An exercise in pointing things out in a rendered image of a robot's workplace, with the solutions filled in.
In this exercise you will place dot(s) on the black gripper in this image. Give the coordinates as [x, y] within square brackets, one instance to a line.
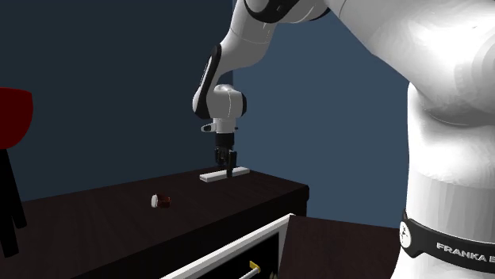
[224, 140]

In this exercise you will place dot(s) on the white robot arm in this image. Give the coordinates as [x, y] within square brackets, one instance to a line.
[448, 116]

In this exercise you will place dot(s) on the flat white bar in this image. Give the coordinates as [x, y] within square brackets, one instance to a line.
[216, 176]

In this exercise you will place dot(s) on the small red bottle white cap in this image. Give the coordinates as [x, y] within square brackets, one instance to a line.
[163, 201]

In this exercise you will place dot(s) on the white tool with yellow end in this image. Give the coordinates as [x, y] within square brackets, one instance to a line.
[252, 267]

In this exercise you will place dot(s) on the dark wooden desk with drawer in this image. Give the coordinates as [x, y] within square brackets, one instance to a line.
[96, 228]

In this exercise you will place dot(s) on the red chair black legs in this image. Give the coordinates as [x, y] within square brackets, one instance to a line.
[13, 116]

